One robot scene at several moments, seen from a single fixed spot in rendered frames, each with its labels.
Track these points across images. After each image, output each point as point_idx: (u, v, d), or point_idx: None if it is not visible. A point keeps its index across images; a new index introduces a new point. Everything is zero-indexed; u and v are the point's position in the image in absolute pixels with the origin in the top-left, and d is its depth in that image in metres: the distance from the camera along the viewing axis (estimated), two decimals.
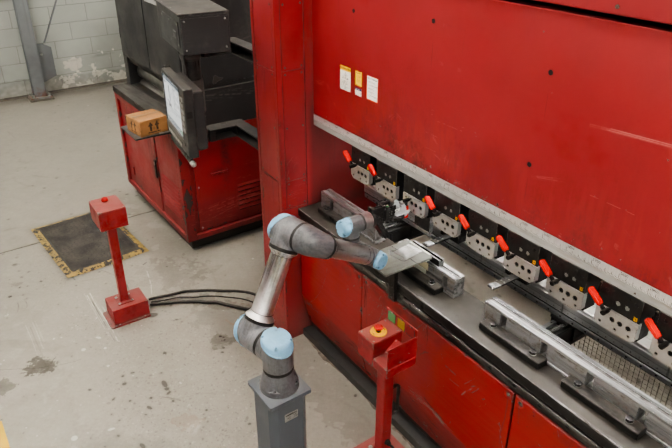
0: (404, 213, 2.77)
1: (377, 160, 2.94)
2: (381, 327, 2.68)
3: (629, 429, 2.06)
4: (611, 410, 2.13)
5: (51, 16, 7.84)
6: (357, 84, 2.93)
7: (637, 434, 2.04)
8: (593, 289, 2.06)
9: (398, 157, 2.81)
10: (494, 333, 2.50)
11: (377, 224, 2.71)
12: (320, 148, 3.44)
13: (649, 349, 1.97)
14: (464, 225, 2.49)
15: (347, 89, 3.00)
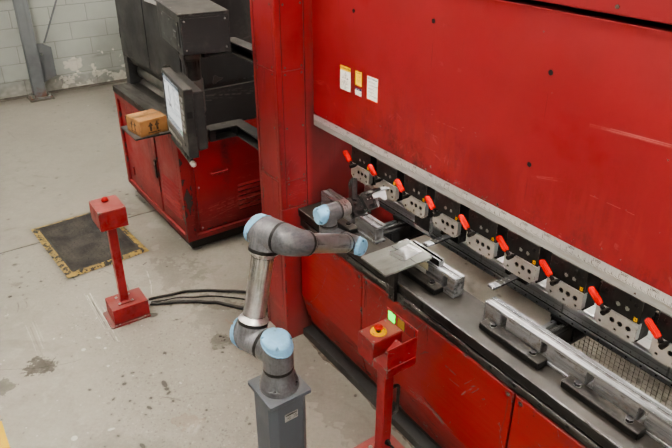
0: (373, 199, 2.77)
1: (377, 160, 2.94)
2: (381, 327, 2.68)
3: (629, 429, 2.06)
4: (611, 410, 2.13)
5: (51, 16, 7.84)
6: (357, 84, 2.93)
7: (637, 434, 2.04)
8: (593, 289, 2.06)
9: (398, 157, 2.81)
10: (494, 333, 2.50)
11: None
12: (320, 148, 3.44)
13: (649, 349, 1.97)
14: (464, 225, 2.49)
15: (347, 89, 3.00)
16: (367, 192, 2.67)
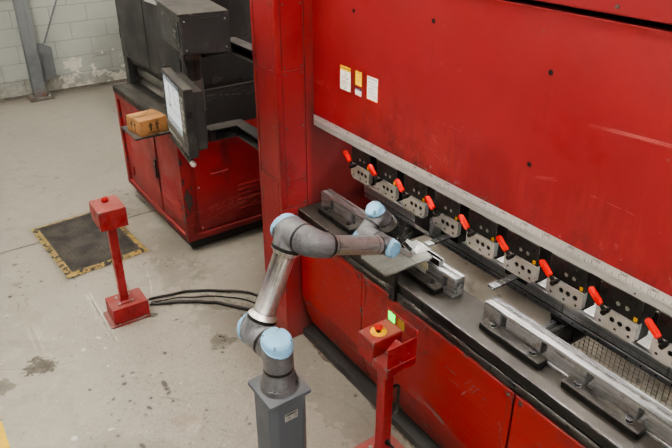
0: (412, 248, 2.80)
1: (377, 160, 2.94)
2: (381, 327, 2.68)
3: (629, 429, 2.06)
4: (611, 410, 2.13)
5: (51, 16, 7.84)
6: (357, 84, 2.93)
7: (637, 434, 2.04)
8: (593, 289, 2.06)
9: (398, 157, 2.81)
10: (494, 333, 2.50)
11: (392, 234, 2.73)
12: (320, 148, 3.44)
13: (649, 349, 1.97)
14: (464, 225, 2.49)
15: (347, 89, 3.00)
16: None
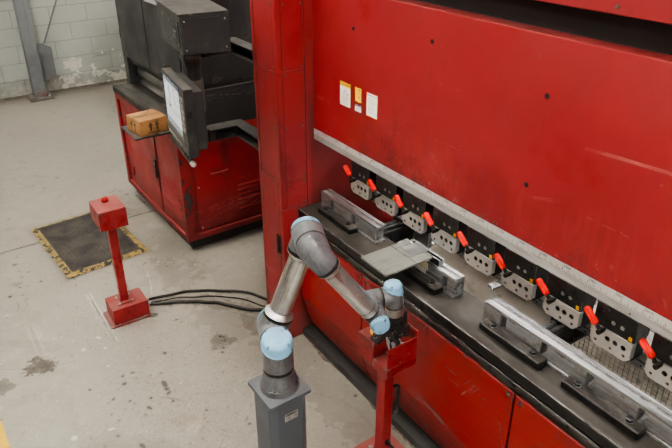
0: None
1: (377, 175, 2.98)
2: None
3: (629, 429, 2.06)
4: (611, 410, 2.13)
5: (51, 16, 7.84)
6: (357, 100, 2.96)
7: (637, 434, 2.04)
8: (589, 309, 2.09)
9: (397, 173, 2.84)
10: (494, 333, 2.50)
11: (393, 324, 2.55)
12: (320, 148, 3.44)
13: (644, 368, 2.00)
14: (462, 242, 2.53)
15: (347, 105, 3.04)
16: None
